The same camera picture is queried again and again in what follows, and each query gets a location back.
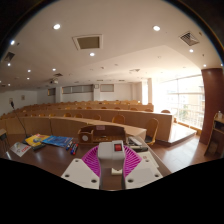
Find black remote control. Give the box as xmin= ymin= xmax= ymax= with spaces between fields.
xmin=31 ymin=143 xmax=48 ymax=152

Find blue booklet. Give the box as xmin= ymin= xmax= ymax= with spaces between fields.
xmin=41 ymin=134 xmax=74 ymax=148

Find wooden desk organizer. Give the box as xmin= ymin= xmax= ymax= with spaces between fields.
xmin=77 ymin=124 xmax=128 ymax=145

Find wooden chair with yellow seat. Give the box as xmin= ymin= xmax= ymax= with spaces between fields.
xmin=144 ymin=117 xmax=160 ymax=146

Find wooden shelf unit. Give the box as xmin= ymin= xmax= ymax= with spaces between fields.
xmin=203 ymin=111 xmax=224 ymax=158

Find black handheld microphone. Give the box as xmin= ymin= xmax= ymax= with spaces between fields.
xmin=129 ymin=143 xmax=150 ymax=153

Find square ceiling air vent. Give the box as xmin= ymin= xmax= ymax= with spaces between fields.
xmin=71 ymin=33 xmax=104 ymax=51

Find wooden auditorium desk rows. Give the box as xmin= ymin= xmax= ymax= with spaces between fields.
xmin=0 ymin=99 xmax=174 ymax=143

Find white charger with red switch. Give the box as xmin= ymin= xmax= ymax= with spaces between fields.
xmin=97 ymin=139 xmax=126 ymax=177

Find white and red leaflet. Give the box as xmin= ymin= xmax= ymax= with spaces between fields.
xmin=9 ymin=141 xmax=33 ymax=158

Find slatted ceiling air vent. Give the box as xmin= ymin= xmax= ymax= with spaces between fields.
xmin=179 ymin=30 xmax=200 ymax=47

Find black gooseneck microphone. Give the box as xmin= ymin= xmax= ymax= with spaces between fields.
xmin=9 ymin=100 xmax=29 ymax=138

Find group of ceiling lights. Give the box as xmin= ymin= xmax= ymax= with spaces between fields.
xmin=6 ymin=23 xmax=208 ymax=73

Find group of auditorium chairs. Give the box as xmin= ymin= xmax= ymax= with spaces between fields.
xmin=23 ymin=105 xmax=173 ymax=126

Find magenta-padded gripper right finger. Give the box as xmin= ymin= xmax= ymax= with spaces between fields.
xmin=123 ymin=145 xmax=164 ymax=191

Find raised wooden platform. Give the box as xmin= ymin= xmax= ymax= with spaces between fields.
xmin=156 ymin=122 xmax=198 ymax=145

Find yellow booklet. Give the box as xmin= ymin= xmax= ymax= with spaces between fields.
xmin=23 ymin=133 xmax=51 ymax=148

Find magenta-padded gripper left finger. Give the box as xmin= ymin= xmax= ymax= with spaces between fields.
xmin=60 ymin=145 xmax=102 ymax=191

